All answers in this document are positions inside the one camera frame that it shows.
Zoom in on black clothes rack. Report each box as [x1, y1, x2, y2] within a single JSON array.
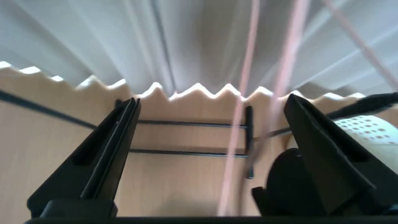
[[0, 90, 398, 180]]

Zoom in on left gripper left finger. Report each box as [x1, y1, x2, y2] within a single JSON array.
[[26, 97, 142, 218]]

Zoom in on beige curtain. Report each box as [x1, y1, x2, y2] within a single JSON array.
[[0, 0, 398, 102]]

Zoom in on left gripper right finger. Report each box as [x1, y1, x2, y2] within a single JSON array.
[[283, 93, 398, 218]]

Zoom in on white laundry basket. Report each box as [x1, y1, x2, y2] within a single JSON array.
[[334, 114, 398, 175]]

